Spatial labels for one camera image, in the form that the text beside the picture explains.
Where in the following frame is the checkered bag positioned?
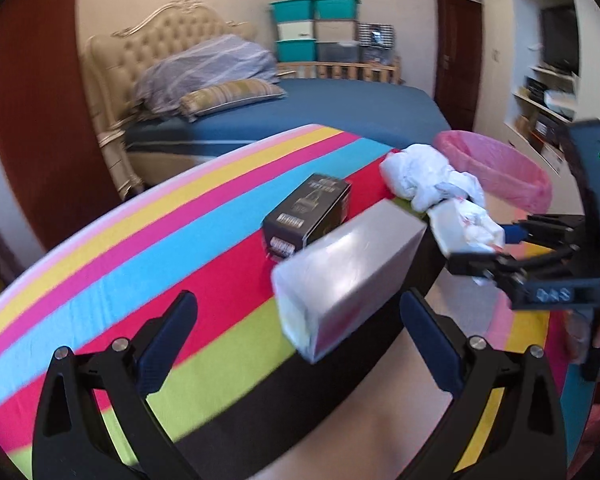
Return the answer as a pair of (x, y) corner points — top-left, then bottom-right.
(357, 23), (396, 49)

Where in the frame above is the bed with blue sheet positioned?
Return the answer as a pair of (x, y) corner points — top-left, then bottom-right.
(124, 77), (453, 196)

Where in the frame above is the pink trash bin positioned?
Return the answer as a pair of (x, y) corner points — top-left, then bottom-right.
(432, 130), (554, 217)

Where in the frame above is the striped colourful tablecloth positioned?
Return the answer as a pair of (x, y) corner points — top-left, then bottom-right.
(0, 124), (597, 480)

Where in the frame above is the clear grey storage box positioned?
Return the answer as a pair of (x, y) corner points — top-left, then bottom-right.
(316, 41), (359, 64)

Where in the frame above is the black printed box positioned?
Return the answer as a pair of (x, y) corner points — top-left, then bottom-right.
(262, 174), (352, 261)

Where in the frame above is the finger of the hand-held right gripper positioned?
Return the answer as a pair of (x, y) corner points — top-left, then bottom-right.
(447, 246), (578, 285)
(504, 212), (589, 251)

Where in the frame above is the beige storage box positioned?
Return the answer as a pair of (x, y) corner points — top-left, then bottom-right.
(314, 20), (356, 42)

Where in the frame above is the black television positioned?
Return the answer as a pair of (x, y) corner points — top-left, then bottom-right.
(540, 6), (580, 74)

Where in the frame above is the beige tufted headboard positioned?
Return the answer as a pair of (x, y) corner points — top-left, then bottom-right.
(82, 0), (259, 196)

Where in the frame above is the teal storage box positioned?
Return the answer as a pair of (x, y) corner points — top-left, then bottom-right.
(314, 0), (360, 21)
(271, 1), (315, 24)
(276, 39), (317, 64)

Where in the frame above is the person's right hand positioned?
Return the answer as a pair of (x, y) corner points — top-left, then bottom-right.
(565, 298), (600, 366)

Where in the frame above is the brown wooden panel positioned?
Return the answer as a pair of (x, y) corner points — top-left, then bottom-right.
(0, 0), (122, 252)

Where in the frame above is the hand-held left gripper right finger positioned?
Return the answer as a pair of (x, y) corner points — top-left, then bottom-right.
(400, 288), (566, 480)

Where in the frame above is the white storage box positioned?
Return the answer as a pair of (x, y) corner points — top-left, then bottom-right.
(275, 21), (316, 41)

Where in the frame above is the wooden crib rail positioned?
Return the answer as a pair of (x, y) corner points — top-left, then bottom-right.
(276, 60), (404, 84)

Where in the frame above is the silver white rectangular box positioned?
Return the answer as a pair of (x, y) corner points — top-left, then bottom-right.
(272, 202), (429, 364)

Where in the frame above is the grey striped pillow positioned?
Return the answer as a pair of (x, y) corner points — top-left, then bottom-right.
(134, 35), (279, 117)

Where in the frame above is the white wardrobe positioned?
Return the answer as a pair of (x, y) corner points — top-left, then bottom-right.
(472, 0), (600, 192)

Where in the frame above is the brown wooden door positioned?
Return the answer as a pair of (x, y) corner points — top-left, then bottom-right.
(434, 0), (483, 134)

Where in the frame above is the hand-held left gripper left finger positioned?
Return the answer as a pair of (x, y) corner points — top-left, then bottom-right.
(32, 290), (201, 480)

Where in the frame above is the white printed wrapper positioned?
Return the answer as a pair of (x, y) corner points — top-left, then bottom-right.
(426, 199), (506, 287)

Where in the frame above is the white crumpled plastic bag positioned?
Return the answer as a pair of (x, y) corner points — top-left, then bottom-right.
(379, 143), (487, 211)

